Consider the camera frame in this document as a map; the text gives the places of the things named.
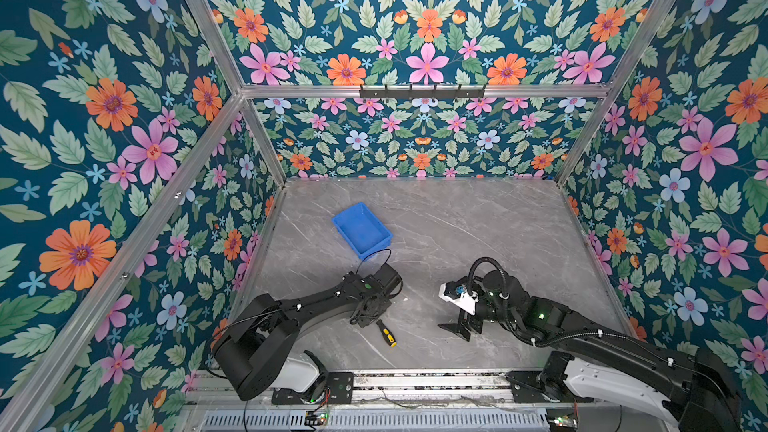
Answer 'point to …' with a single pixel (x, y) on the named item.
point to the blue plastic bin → (362, 229)
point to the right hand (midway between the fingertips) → (444, 302)
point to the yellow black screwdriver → (387, 334)
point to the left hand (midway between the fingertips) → (386, 308)
